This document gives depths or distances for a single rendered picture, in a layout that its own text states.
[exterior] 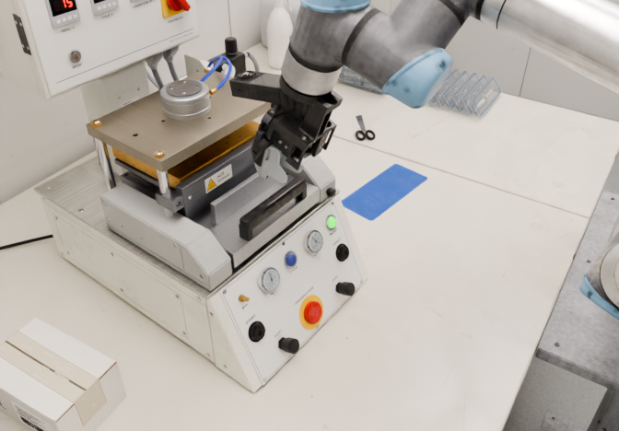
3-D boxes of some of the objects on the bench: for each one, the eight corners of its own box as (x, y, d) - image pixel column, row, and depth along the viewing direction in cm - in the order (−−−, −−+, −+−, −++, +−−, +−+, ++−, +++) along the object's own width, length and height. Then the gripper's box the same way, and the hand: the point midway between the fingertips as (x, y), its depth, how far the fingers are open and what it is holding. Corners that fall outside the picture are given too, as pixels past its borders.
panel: (262, 385, 97) (218, 291, 91) (363, 282, 116) (332, 198, 110) (270, 388, 96) (226, 292, 90) (371, 283, 115) (341, 198, 109)
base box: (60, 258, 123) (37, 191, 112) (193, 176, 146) (184, 114, 136) (253, 395, 96) (247, 323, 86) (378, 268, 120) (384, 200, 110)
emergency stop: (305, 327, 105) (297, 308, 104) (319, 314, 108) (311, 296, 106) (311, 329, 104) (304, 310, 103) (325, 315, 107) (318, 297, 105)
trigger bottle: (270, 71, 184) (266, -10, 169) (266, 61, 191) (262, -19, 176) (297, 68, 186) (297, -12, 171) (293, 58, 192) (291, -21, 177)
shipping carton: (-13, 402, 95) (-32, 366, 90) (53, 348, 104) (40, 312, 99) (64, 461, 87) (48, 426, 82) (130, 398, 96) (119, 362, 91)
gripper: (315, 114, 75) (275, 216, 90) (356, 88, 81) (312, 189, 96) (265, 75, 77) (236, 181, 93) (308, 53, 83) (274, 157, 98)
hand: (263, 169), depth 94 cm, fingers closed
